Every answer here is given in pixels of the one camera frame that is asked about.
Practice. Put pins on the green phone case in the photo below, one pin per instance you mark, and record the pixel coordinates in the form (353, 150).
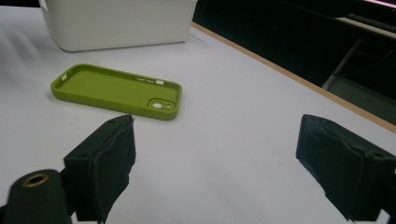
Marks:
(118, 91)

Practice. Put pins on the white plastic storage box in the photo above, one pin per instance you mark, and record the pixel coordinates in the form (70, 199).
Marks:
(118, 23)

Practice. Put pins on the metal stand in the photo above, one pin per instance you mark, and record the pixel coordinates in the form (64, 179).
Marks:
(342, 62)

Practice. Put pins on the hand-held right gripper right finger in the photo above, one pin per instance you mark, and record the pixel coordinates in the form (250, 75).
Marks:
(342, 161)

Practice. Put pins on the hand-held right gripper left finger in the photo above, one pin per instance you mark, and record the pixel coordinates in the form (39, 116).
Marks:
(104, 165)

